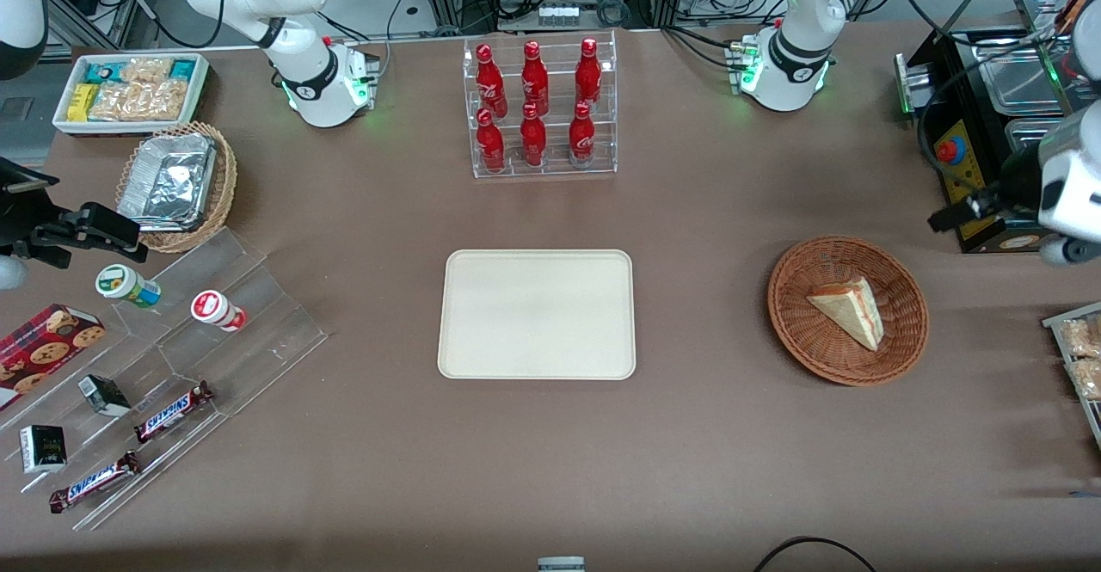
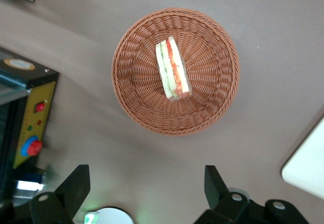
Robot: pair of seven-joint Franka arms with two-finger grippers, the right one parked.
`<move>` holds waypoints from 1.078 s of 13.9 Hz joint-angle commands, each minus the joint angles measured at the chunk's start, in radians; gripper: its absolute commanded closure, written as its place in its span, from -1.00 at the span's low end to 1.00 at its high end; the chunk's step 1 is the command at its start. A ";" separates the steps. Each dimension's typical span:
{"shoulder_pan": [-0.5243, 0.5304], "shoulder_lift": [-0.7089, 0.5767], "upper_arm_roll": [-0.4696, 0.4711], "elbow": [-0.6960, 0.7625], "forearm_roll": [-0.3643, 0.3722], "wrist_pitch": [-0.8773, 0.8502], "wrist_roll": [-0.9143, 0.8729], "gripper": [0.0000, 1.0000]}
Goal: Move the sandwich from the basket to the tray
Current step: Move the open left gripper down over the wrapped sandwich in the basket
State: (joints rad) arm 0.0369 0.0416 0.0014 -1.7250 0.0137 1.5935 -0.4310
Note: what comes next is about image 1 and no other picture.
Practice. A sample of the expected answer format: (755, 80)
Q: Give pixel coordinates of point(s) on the black food warmer machine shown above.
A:
(968, 168)

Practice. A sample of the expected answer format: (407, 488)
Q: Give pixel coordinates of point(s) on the red cola bottle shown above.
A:
(581, 138)
(533, 142)
(489, 82)
(490, 146)
(535, 82)
(588, 77)

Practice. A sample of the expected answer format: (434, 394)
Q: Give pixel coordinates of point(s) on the clear acrylic bottle rack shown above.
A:
(555, 163)

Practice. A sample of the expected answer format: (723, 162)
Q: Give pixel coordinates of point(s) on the clear acrylic stepped stand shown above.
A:
(258, 331)

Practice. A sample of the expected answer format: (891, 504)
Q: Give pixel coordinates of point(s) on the grey box at table edge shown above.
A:
(561, 564)

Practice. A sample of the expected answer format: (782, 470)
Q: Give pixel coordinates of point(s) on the aluminium foil tray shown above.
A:
(168, 181)

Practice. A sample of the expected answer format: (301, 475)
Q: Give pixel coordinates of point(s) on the steel warmer pan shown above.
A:
(1019, 82)
(1024, 135)

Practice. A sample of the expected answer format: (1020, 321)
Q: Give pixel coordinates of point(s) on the large clear cracker bag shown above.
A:
(142, 101)

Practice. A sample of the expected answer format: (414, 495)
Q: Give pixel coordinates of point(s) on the white power strip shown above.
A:
(559, 15)

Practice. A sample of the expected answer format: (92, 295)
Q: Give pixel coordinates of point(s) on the grey tray with snacks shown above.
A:
(1088, 421)

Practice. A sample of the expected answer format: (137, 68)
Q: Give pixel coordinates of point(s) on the brown Snickers bar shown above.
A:
(172, 413)
(93, 483)

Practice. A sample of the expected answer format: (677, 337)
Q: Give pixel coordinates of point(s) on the white plastic snack bin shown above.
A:
(202, 95)

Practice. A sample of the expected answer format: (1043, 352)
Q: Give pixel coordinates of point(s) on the small clear cracker bag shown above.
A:
(146, 70)

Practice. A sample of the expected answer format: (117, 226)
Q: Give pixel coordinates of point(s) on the triangular sandwich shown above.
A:
(851, 310)

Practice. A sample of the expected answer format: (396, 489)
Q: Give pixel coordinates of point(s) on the clear fried snack bag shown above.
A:
(1087, 378)
(1082, 338)

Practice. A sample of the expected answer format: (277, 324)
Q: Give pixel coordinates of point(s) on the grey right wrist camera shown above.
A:
(10, 273)

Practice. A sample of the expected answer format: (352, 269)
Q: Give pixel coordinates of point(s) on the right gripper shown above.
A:
(19, 215)

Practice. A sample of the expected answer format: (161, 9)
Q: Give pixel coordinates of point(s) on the large round brown wicker basket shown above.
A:
(817, 331)

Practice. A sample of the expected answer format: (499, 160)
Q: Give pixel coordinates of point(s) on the yellow snack packet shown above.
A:
(82, 103)

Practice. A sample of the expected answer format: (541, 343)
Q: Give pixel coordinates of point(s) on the teal snack packet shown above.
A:
(183, 69)
(105, 71)

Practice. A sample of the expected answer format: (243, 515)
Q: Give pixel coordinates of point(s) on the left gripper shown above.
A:
(1013, 187)

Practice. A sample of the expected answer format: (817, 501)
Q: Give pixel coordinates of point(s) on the green lid white cup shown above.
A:
(125, 284)

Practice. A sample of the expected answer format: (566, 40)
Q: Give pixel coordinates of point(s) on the red cookie box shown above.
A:
(43, 348)

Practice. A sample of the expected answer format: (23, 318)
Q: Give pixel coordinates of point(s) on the small black box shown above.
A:
(105, 395)
(43, 449)

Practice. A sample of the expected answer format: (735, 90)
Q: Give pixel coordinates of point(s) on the cream rectangular tray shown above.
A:
(533, 314)

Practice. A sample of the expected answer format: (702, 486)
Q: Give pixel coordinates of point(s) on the red lid white cup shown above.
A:
(215, 308)

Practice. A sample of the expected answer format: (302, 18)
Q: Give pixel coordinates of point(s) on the small light wicker basket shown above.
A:
(224, 185)

